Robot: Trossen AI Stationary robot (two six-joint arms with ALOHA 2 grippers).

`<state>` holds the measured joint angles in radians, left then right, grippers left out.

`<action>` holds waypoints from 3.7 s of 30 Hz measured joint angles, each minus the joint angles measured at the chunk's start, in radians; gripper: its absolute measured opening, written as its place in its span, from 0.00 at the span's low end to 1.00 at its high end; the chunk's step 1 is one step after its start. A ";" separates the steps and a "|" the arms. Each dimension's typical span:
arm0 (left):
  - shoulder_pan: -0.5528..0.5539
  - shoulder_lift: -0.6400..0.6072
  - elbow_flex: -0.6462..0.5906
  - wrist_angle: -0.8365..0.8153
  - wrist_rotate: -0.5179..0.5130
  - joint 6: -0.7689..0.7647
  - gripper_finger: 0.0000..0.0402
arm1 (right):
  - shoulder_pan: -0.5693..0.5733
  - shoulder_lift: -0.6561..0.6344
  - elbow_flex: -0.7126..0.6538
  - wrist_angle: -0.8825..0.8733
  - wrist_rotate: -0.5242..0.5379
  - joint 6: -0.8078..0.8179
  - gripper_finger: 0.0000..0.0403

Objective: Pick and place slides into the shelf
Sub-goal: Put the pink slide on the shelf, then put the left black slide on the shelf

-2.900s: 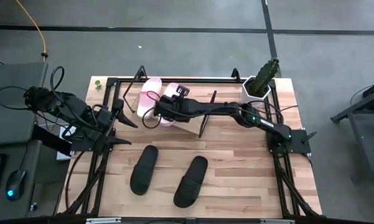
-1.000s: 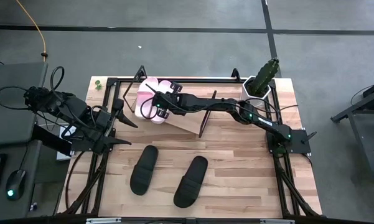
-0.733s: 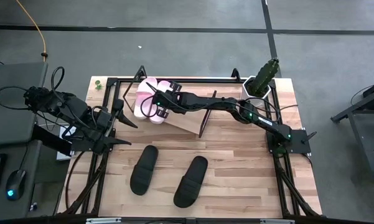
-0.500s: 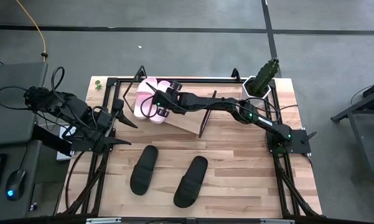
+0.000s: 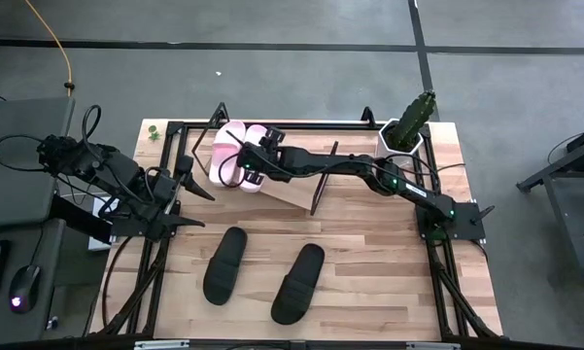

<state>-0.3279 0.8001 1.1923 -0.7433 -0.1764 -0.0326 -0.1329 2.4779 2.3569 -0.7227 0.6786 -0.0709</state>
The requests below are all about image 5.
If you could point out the pink slide sandal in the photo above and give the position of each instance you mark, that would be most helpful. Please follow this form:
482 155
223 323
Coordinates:
252 135
219 146

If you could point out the black metal table frame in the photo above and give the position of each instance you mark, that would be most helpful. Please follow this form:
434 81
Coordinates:
320 126

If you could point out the black slide sandal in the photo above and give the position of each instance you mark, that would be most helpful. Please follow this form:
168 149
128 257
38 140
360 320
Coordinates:
296 287
223 267

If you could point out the dark grey desk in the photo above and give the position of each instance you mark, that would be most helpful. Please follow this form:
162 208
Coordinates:
10 160

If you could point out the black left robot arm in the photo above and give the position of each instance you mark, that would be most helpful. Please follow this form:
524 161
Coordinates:
107 170

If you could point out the green cactus plant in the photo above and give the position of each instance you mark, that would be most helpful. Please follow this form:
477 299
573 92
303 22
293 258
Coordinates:
410 121

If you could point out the silver aluminium bracket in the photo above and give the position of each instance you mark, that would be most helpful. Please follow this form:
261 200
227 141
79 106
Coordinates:
432 346
160 345

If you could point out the black computer mouse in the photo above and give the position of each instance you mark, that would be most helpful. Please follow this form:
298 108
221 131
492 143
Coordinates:
25 287

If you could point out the wooden shelf with black frame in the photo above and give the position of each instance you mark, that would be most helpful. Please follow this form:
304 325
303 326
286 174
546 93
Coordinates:
291 194

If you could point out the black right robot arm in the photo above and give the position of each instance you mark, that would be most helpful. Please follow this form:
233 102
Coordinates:
345 165

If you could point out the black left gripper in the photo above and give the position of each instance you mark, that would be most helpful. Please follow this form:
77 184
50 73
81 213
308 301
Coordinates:
162 189

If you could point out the white box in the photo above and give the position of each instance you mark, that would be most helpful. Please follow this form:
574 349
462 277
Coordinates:
99 243

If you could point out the small green leaf sprig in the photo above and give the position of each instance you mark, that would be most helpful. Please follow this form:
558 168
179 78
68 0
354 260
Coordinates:
153 133

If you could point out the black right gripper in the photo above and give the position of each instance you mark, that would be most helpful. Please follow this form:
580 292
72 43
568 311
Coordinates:
277 163

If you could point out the white hexagonal plant pot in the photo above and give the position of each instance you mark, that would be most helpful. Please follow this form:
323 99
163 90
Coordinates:
385 146

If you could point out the black side table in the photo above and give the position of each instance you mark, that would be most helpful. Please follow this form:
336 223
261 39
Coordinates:
554 170

